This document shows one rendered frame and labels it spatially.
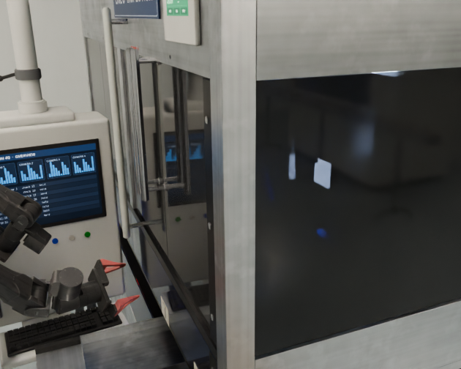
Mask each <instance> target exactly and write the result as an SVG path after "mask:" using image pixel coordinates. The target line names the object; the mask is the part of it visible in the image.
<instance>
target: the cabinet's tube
mask: <svg viewBox="0 0 461 369"><path fill-rule="evenodd" d="M6 2H7V11H8V15H9V21H10V30H11V35H12V44H13V49H14V54H15V63H16V68H17V69H15V72H14V73H11V74H9V75H4V76H1V75H0V82H1V81H3V80H4V79H6V78H11V77H14V76H15V79H17V80H18V83H19V87H20V96H21V100H20V101H19V102H18V110H19V113H42V112H46V111H48V104H47V100H45V99H43V98H42V92H41V86H40V78H41V77H42V74H41V69H40V68H38V65H37V55H36V50H35V44H34V34H33V28H32V23H31V13H30V7H29V0H6Z"/></svg>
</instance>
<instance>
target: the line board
mask: <svg viewBox="0 0 461 369"><path fill-rule="evenodd" d="M113 8H114V17H115V18H148V19H160V0H113Z"/></svg>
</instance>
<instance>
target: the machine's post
mask: <svg viewBox="0 0 461 369"><path fill-rule="evenodd" d="M208 4H209V61H210V90H211V147H212V176H213V206H214V263H215V292H216V321H217V369H255V119H256V0H208Z"/></svg>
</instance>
